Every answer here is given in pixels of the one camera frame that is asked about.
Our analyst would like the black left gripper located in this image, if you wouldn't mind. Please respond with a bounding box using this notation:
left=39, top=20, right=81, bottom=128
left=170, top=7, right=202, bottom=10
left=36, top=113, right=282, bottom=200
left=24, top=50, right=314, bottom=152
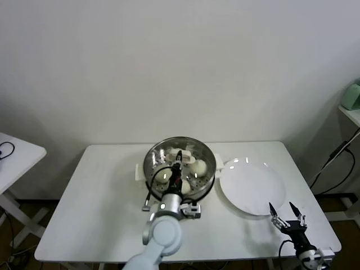
left=168, top=150, right=185, bottom=195

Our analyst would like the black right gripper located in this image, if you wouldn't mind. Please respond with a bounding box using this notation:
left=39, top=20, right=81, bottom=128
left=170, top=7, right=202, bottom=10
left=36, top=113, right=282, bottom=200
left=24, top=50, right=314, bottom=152
left=268, top=201, right=311, bottom=249

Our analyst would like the white steamed baozi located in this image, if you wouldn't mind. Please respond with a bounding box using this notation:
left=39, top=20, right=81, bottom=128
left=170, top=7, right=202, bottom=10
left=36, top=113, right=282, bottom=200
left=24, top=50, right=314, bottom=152
left=154, top=168, right=173, bottom=185
left=190, top=160, right=209, bottom=178
left=179, top=179, right=192, bottom=195

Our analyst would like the stainless steel steamer basket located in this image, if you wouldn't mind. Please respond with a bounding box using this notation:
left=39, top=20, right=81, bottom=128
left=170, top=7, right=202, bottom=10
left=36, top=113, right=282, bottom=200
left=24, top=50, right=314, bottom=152
left=135, top=136, right=224, bottom=202

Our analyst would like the cream electric cooker base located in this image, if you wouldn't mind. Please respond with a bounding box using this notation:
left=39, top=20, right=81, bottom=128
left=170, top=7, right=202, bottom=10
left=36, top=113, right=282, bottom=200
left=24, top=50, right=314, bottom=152
left=146, top=179, right=216, bottom=219

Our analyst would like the white round plate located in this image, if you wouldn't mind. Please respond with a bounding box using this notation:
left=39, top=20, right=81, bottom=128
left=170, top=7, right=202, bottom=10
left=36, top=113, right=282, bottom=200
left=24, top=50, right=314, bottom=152
left=218, top=157, right=287, bottom=217

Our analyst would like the green appliance on shelf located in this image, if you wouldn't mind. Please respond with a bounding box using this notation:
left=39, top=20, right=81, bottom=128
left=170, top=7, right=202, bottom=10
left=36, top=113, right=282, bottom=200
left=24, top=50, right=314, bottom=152
left=342, top=79, right=360, bottom=111

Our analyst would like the white side table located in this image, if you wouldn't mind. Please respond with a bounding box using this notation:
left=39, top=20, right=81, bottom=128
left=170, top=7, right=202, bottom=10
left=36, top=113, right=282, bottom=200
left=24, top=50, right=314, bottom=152
left=0, top=132, right=47, bottom=246

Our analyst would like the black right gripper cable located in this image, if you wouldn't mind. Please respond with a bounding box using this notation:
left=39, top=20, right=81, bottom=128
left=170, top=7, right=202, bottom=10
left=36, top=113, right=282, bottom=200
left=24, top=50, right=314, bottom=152
left=278, top=238, right=295, bottom=258

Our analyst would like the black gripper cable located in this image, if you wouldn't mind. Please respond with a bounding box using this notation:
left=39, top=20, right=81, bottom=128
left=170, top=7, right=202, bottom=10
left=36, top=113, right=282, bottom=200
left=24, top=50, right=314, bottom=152
left=278, top=238, right=295, bottom=258
left=141, top=165, right=173, bottom=212

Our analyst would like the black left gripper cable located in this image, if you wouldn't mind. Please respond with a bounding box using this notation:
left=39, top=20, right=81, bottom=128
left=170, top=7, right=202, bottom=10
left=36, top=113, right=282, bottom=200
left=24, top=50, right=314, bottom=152
left=141, top=165, right=173, bottom=212

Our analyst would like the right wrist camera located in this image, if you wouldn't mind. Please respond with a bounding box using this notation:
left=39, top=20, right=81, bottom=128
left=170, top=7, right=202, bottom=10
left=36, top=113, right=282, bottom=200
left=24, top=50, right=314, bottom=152
left=318, top=246, right=336, bottom=263

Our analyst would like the black power cable with adapter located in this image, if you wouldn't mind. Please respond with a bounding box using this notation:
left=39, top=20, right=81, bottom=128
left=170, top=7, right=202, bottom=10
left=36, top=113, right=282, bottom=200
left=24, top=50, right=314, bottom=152
left=309, top=139, right=356, bottom=196

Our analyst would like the black cable on side table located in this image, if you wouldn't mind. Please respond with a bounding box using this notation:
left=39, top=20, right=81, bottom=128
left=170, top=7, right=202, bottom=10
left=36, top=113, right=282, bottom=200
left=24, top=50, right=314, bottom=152
left=0, top=141, right=16, bottom=161

